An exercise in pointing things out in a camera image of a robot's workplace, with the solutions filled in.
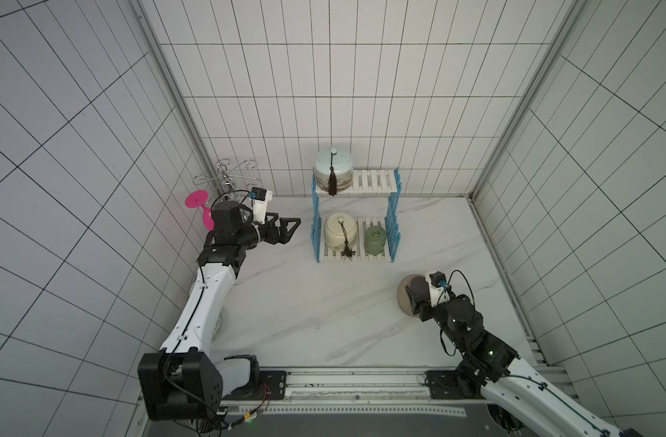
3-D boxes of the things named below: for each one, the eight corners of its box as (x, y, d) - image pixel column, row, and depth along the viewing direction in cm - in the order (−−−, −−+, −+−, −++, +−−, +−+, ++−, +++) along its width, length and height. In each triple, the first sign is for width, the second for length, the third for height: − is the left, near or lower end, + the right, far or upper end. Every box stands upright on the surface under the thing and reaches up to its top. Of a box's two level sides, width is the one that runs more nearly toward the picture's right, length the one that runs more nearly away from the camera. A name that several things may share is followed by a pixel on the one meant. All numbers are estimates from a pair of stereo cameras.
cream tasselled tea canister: (324, 259, 99) (323, 241, 89) (325, 232, 107) (324, 212, 97) (355, 259, 99) (358, 241, 89) (354, 232, 107) (356, 212, 97)
